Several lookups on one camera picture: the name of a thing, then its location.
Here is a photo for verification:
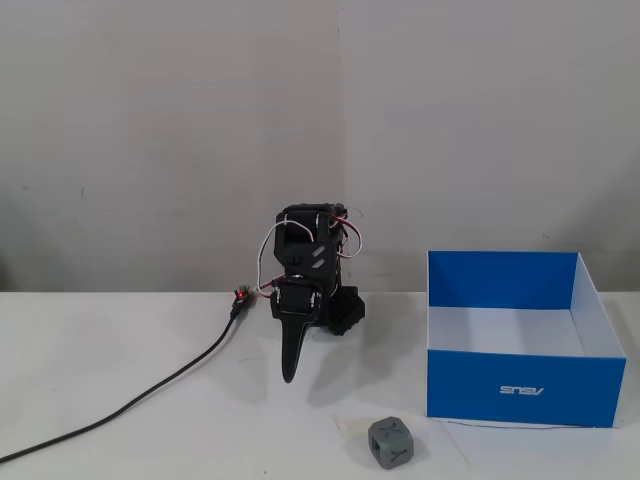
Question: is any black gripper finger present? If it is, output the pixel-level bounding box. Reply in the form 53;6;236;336
279;318;304;385
298;319;322;367

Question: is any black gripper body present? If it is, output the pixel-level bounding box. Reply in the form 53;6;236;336
269;275;327;327

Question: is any gray block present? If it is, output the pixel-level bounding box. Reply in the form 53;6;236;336
367;413;417;458

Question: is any blue cardboard box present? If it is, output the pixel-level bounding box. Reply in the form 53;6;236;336
426;249;628;430

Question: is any small board with red LED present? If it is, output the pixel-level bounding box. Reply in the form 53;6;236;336
230;283;258;318

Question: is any clear tape strip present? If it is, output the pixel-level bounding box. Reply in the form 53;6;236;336
333;414;372;439

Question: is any white servo wire loop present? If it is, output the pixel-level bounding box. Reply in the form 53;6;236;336
254;220;322;291

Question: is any black power cable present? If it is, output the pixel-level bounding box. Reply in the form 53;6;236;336
0;304;242;464

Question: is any red and white servo wire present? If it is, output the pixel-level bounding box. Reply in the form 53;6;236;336
327;207;368;260

